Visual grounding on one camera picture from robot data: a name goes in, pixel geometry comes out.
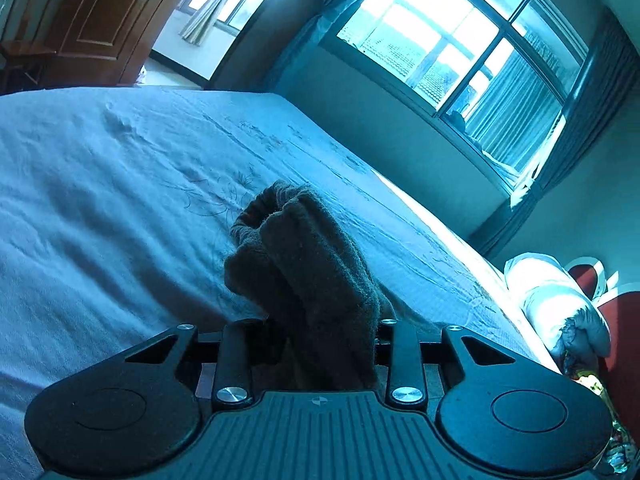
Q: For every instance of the grey-green fleece pants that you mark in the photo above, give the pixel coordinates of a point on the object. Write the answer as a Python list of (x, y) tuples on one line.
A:
[(295, 261)]

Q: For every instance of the large bedroom window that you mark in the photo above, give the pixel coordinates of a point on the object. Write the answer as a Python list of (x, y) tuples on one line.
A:
[(492, 75)]

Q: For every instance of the light blue floral bedsheet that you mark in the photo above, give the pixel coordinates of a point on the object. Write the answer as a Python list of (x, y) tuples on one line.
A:
[(116, 210)]

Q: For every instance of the teal curtain near door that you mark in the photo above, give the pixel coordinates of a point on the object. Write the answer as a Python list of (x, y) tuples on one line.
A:
[(298, 51)]

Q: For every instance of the white balcony curtain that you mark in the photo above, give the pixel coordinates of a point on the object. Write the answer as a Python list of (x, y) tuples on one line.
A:
[(198, 27)]

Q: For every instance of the white rolled duvet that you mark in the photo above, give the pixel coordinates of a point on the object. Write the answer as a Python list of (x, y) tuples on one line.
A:
[(572, 329)]

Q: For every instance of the brown wooden door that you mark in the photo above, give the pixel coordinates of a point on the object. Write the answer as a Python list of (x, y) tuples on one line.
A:
[(103, 43)]

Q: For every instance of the red white headboard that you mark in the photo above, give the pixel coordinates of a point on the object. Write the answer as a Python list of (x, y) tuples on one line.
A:
[(619, 304)]

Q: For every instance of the teal curtain near headboard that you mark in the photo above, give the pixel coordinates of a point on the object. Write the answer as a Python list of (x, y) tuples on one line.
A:
[(610, 72)]

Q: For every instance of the wooden chair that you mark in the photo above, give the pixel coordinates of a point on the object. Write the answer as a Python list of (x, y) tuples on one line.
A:
[(23, 47)]

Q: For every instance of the colourful patterned blanket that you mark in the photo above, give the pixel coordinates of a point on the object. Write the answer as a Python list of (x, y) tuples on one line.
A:
[(621, 450)]

